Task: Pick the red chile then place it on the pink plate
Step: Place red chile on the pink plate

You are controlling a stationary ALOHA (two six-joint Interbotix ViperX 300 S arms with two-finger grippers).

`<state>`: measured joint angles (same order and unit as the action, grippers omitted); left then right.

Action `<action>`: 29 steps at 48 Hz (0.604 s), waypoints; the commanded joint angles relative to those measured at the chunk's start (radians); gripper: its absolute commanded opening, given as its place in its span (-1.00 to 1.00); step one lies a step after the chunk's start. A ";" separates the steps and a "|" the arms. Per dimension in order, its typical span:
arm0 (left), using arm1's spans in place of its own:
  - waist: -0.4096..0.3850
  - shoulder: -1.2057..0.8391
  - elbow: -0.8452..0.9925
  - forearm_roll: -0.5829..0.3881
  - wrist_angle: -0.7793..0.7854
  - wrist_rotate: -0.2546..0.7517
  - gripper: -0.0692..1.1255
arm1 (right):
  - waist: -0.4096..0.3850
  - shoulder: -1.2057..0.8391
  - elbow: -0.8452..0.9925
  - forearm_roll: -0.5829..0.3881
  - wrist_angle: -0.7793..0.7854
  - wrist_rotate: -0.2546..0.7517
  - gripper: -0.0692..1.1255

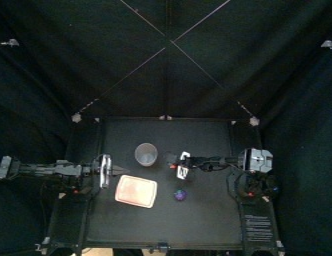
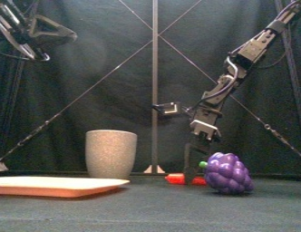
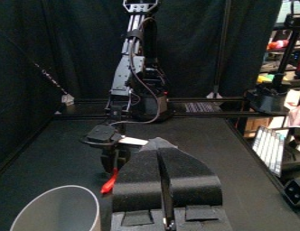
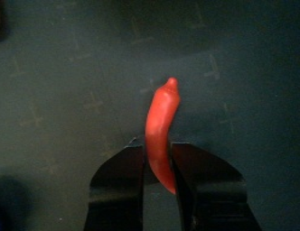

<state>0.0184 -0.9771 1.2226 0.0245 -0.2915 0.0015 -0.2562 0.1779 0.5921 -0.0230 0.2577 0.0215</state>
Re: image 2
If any red toy chile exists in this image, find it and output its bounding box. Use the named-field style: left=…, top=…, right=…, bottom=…
left=163, top=172, right=209, bottom=187

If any purple toy grape bunch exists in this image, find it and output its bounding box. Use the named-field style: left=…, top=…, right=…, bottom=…
left=198, top=151, right=256, bottom=196

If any grey speckled cup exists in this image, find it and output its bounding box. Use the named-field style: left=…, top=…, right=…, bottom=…
left=85, top=129, right=138, bottom=180

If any metal pole foot bracket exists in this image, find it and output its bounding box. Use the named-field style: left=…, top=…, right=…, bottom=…
left=142, top=164, right=167, bottom=175

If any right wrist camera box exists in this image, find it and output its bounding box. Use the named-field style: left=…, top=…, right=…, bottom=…
left=151, top=101, right=183, bottom=118

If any grey cable on right arm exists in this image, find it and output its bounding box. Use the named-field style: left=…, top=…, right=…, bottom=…
left=202, top=55, right=241, bottom=102

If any grey upright frame pole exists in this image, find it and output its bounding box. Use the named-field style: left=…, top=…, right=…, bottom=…
left=150, top=0, right=161, bottom=175

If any dark side frame post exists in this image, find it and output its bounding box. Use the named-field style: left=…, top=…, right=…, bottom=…
left=273, top=0, right=301, bottom=143

